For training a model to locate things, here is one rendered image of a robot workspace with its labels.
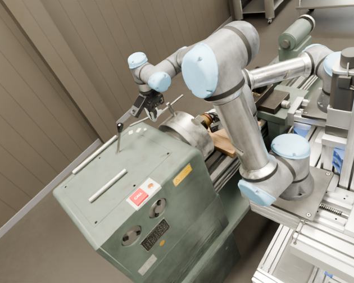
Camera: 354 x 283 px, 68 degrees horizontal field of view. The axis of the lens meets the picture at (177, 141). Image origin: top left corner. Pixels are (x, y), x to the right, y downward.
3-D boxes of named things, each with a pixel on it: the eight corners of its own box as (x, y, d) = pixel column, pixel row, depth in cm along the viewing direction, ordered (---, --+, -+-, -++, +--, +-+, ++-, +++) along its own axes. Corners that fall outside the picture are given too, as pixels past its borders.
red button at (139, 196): (139, 208, 102) (136, 205, 101) (130, 200, 106) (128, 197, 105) (150, 196, 104) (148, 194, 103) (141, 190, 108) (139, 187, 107)
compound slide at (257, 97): (256, 109, 163) (255, 102, 160) (243, 105, 170) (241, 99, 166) (273, 90, 170) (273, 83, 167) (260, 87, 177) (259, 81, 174)
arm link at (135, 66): (134, 65, 97) (122, 58, 102) (142, 88, 106) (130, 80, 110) (150, 55, 99) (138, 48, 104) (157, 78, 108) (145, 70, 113)
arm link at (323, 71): (332, 97, 109) (336, 69, 100) (314, 83, 119) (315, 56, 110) (361, 87, 108) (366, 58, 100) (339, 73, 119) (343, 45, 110)
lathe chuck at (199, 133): (212, 169, 141) (187, 124, 126) (177, 156, 166) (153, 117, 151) (222, 158, 145) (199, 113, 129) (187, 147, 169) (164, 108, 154)
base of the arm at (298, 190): (320, 176, 97) (321, 159, 91) (304, 208, 91) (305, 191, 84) (280, 163, 106) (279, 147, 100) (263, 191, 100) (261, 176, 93)
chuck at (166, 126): (208, 174, 140) (182, 128, 124) (174, 160, 165) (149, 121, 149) (212, 169, 141) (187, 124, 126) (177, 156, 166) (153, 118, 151)
